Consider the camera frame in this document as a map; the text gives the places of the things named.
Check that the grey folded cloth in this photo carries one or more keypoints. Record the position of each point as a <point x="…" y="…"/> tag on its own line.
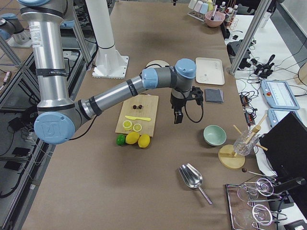
<point x="214" y="96"/>

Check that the yellow plastic knife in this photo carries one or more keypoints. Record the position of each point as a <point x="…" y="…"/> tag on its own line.
<point x="137" y="118"/>

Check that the blue cup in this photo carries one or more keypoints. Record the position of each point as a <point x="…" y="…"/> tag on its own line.
<point x="204" y="8"/>

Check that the lemon slice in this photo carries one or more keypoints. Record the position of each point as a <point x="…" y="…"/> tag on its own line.
<point x="127" y="125"/>
<point x="137" y="127"/>

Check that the yellow cup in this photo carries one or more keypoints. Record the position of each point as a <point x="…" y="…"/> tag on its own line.
<point x="210" y="5"/>

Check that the bamboo cutting board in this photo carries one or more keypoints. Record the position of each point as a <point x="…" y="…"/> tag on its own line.
<point x="149" y="109"/>

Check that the mint green bowl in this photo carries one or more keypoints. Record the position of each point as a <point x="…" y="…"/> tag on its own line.
<point x="214" y="135"/>

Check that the cream rectangular rabbit tray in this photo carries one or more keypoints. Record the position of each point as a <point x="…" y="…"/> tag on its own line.
<point x="209" y="71"/>

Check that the pink bowl with ice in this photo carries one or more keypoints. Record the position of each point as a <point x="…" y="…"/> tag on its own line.
<point x="217" y="21"/>

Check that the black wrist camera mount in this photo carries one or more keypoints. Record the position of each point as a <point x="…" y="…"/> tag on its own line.
<point x="196" y="94"/>

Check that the aluminium frame post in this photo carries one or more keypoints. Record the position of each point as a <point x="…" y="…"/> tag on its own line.
<point x="262" y="8"/>

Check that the dark wooden tray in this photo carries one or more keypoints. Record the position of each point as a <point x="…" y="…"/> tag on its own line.
<point x="248" y="215"/>

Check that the wooden mug tree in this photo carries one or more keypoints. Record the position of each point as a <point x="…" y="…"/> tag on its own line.
<point x="233" y="156"/>

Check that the white camera post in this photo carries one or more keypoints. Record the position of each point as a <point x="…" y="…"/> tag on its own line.
<point x="109" y="63"/>

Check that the yellow lemon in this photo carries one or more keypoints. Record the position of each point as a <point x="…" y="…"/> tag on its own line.
<point x="144" y="141"/>
<point x="132" y="138"/>

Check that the glass mug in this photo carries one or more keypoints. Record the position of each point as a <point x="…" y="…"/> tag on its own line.
<point x="245" y="143"/>

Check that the metal scoop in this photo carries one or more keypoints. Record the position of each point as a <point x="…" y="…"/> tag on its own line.
<point x="193" y="179"/>

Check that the blue teach pendant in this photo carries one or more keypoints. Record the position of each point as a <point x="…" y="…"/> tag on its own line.
<point x="278" y="94"/>
<point x="276" y="115"/>

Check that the pink cup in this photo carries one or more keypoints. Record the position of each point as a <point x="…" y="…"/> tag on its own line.
<point x="198" y="6"/>

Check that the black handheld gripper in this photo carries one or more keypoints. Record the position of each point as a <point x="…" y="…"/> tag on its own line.
<point x="263" y="70"/>

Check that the cream round plate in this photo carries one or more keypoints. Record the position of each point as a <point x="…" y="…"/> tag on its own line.
<point x="157" y="64"/>

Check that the black monitor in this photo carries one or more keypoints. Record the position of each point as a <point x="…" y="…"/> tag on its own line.
<point x="287" y="147"/>

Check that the white cup rack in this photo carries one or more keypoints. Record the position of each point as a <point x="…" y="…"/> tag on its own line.
<point x="197" y="15"/>

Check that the green lime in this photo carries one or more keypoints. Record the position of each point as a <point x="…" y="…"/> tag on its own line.
<point x="121" y="139"/>

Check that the white cup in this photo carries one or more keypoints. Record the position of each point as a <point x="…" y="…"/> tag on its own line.
<point x="192" y="4"/>

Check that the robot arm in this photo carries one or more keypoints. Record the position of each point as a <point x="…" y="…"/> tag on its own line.
<point x="59" y="117"/>

